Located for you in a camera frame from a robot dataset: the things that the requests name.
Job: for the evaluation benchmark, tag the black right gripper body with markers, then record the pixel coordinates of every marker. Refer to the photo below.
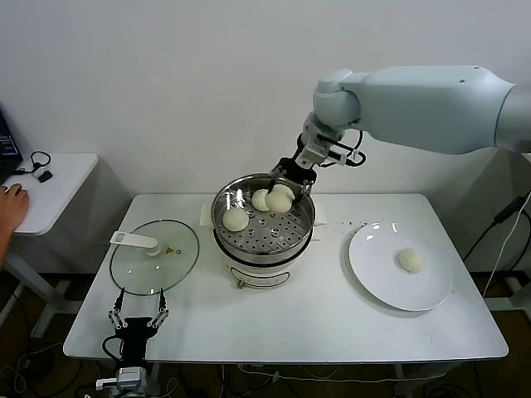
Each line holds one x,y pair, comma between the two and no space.
296,169

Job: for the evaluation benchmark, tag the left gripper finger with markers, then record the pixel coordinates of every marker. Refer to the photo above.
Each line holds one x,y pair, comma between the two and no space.
120,300
162,300

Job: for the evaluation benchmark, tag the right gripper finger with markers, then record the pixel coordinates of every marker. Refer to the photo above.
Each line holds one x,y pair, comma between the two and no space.
274,178
307,188

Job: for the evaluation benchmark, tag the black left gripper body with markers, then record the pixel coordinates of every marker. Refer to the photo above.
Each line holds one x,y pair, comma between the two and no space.
133,336

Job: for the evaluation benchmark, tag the white steamed baozi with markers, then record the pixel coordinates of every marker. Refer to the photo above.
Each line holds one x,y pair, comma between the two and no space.
259,201
410,261
235,219
280,201

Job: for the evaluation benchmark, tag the person's forearm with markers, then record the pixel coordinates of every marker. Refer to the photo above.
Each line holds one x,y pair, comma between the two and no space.
4,248

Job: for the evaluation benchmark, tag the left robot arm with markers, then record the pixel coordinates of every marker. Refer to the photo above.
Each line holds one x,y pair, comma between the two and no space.
132,379

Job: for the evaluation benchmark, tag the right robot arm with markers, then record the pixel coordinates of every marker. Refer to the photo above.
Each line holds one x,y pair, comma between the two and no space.
415,108

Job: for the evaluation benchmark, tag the stainless steel steamer basket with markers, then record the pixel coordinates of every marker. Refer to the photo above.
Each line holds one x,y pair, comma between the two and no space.
265,240

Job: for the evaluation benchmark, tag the person's hand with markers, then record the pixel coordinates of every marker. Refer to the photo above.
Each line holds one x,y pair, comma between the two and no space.
10,205

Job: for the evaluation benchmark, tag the white electric cooking pot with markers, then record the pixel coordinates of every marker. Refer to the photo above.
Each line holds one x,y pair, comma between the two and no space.
257,278

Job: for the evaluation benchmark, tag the white round plate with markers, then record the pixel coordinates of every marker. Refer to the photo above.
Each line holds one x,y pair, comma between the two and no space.
373,265

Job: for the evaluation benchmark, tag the white side table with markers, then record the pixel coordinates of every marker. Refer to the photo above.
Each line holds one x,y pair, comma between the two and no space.
62,186

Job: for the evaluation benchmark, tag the small black device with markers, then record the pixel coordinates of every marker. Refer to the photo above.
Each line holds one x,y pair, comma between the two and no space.
45,177

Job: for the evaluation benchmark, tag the black laptop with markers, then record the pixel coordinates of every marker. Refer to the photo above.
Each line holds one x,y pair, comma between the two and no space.
7,153

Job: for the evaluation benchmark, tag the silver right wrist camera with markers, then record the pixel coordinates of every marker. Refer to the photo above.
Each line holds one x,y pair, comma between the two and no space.
337,156

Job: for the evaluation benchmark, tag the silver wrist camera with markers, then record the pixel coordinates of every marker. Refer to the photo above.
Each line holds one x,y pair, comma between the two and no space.
337,156
105,384

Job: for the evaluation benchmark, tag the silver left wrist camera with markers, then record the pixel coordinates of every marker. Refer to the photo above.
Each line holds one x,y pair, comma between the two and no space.
105,384

